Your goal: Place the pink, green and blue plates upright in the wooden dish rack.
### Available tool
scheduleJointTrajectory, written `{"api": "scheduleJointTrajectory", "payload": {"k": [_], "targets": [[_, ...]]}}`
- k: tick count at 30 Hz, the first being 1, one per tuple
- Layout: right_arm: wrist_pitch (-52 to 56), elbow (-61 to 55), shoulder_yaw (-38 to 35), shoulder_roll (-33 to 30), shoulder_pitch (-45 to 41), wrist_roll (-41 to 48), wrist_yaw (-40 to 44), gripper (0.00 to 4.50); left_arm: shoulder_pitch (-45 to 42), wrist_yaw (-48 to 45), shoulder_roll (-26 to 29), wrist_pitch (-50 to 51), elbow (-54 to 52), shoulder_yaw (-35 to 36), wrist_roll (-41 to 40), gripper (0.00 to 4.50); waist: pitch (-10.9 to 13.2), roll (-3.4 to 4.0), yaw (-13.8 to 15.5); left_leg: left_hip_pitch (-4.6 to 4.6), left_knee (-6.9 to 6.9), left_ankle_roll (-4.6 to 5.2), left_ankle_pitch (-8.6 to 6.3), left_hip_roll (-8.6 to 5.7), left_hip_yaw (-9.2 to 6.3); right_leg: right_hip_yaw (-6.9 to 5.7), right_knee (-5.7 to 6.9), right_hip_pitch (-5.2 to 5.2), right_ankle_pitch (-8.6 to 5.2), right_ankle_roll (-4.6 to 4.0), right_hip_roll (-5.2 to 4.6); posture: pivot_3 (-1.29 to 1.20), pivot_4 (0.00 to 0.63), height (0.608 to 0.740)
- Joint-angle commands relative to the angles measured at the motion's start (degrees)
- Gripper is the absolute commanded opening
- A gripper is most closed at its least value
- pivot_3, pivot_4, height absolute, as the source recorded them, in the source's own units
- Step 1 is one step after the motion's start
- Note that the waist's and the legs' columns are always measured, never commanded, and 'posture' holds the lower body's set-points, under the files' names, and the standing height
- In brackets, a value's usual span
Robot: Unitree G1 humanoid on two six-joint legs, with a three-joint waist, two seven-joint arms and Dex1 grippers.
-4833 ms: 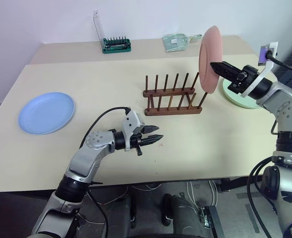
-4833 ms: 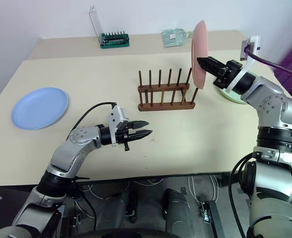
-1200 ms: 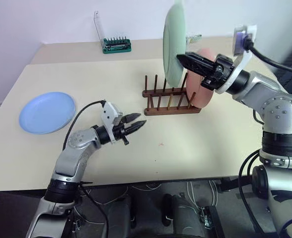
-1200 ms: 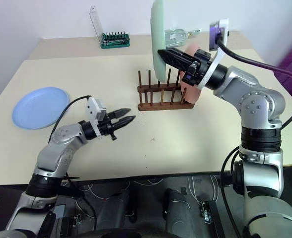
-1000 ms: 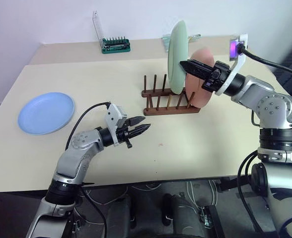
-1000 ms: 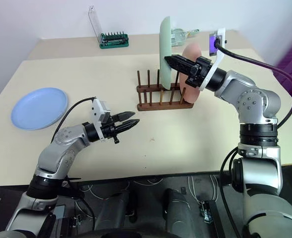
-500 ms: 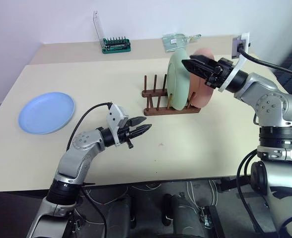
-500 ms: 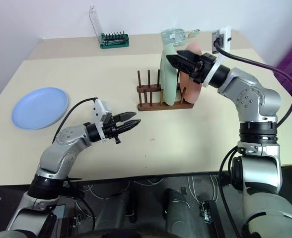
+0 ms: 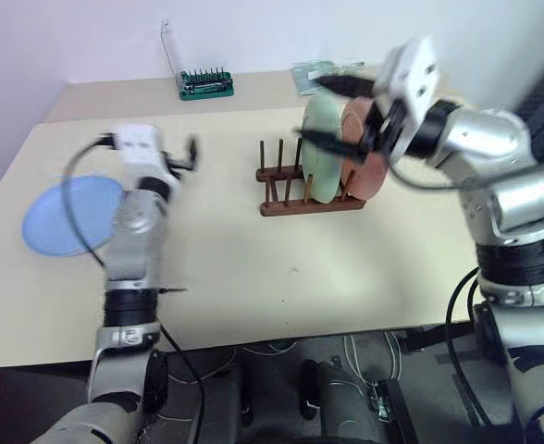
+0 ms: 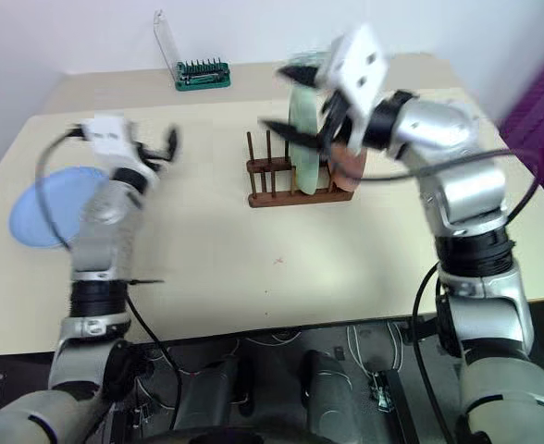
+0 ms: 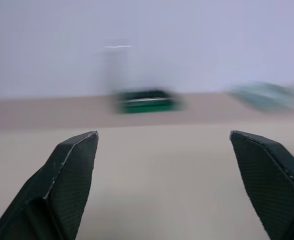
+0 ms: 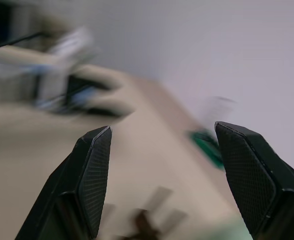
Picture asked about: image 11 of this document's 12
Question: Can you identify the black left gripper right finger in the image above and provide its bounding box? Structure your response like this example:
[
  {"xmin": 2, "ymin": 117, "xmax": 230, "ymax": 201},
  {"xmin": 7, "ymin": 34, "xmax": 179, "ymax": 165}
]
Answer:
[{"xmin": 229, "ymin": 130, "xmax": 294, "ymax": 240}]

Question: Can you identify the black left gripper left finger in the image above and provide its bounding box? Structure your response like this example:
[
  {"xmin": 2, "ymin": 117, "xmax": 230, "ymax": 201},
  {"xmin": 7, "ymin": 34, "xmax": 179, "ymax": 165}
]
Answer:
[{"xmin": 0, "ymin": 130, "xmax": 99, "ymax": 240}]

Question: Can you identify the pale teal crumpled bag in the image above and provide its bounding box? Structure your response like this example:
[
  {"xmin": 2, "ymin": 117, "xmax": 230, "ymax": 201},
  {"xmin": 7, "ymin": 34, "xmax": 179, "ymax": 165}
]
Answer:
[{"xmin": 227, "ymin": 81, "xmax": 294, "ymax": 113}]

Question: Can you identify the green box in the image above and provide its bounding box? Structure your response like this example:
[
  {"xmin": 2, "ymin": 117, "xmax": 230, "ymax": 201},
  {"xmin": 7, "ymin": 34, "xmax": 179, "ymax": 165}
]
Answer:
[{"xmin": 113, "ymin": 88, "xmax": 186, "ymax": 115}]

